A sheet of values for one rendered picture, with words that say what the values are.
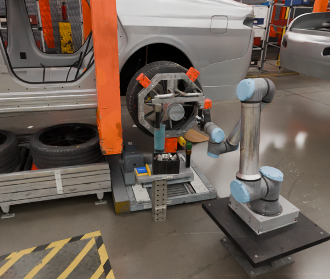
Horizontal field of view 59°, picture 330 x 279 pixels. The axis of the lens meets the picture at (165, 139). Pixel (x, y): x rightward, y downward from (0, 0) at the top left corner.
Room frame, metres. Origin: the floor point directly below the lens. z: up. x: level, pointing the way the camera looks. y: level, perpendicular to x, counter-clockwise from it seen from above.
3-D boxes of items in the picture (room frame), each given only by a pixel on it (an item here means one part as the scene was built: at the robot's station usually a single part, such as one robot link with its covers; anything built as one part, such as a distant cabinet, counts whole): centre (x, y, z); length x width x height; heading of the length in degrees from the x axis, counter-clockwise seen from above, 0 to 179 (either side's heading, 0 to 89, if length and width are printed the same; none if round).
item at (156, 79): (2.33, -0.04, 0.85); 0.54 x 0.07 x 0.54; 106
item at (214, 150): (1.87, -0.36, 0.69); 0.12 x 0.09 x 0.12; 117
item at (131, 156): (2.47, 0.32, 0.26); 0.42 x 0.18 x 0.35; 16
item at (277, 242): (1.60, -0.68, 0.15); 0.60 x 0.60 x 0.30; 24
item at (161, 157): (1.96, -0.01, 0.51); 0.20 x 0.14 x 0.13; 97
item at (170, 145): (2.36, -0.03, 0.48); 0.16 x 0.12 x 0.17; 16
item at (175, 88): (2.24, -0.17, 1.03); 0.19 x 0.18 x 0.11; 16
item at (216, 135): (1.87, -0.35, 0.81); 0.12 x 0.09 x 0.10; 16
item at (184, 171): (1.96, 0.01, 0.44); 0.43 x 0.17 x 0.03; 106
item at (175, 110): (2.26, -0.06, 0.85); 0.21 x 0.14 x 0.14; 16
